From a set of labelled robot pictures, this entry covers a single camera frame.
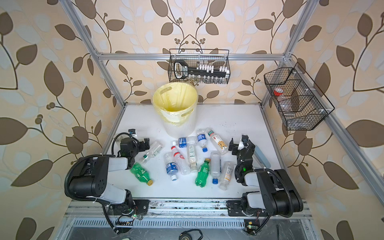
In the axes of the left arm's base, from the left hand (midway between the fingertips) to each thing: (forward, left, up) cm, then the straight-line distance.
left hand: (138, 138), depth 94 cm
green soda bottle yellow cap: (-22, -7, -1) cm, 24 cm away
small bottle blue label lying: (-2, -30, -1) cm, 30 cm away
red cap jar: (+13, -82, +29) cm, 88 cm away
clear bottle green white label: (-8, -35, 0) cm, 36 cm away
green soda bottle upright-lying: (-24, -40, -4) cm, 47 cm away
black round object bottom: (-49, -33, -2) cm, 59 cm away
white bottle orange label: (-4, -51, +1) cm, 51 cm away
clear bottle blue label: (-18, -23, 0) cm, 29 cm away
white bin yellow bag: (+25, -22, +7) cm, 34 cm away
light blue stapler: (-12, -75, 0) cm, 76 cm away
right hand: (-3, -64, +5) cm, 64 cm away
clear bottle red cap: (-16, -29, 0) cm, 33 cm away
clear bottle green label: (-6, -12, -2) cm, 13 cm away
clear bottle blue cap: (-15, -49, -6) cm, 52 cm away
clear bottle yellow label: (-23, -54, 0) cm, 59 cm away
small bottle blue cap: (0, -41, -2) cm, 41 cm away
